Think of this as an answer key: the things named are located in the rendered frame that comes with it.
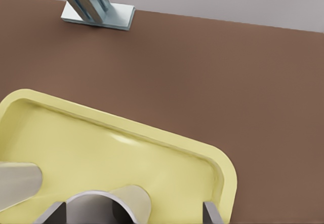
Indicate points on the pale yellow plastic tray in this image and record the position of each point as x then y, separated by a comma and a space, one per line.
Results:
106, 145

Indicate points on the silver frame post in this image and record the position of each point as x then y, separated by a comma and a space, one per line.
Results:
97, 6

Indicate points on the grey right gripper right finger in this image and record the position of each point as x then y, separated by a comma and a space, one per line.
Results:
211, 212

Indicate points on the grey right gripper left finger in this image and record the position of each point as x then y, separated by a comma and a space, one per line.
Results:
56, 214

